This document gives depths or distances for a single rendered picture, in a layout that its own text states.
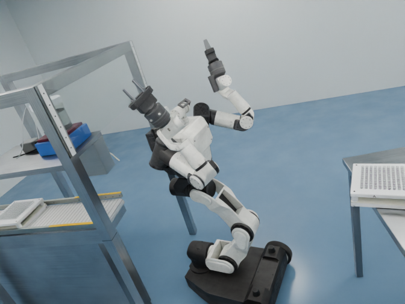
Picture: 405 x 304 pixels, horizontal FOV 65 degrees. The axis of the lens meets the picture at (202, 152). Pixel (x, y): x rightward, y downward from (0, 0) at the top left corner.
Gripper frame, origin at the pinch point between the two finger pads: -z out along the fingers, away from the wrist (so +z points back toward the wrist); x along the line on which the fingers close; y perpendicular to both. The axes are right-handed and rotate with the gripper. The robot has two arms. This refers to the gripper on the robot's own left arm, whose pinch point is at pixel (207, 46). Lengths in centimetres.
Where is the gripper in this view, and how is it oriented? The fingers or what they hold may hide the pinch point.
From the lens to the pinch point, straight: 191.3
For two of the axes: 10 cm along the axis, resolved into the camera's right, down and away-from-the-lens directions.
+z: 3.8, 9.2, 0.5
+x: -0.7, 0.8, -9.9
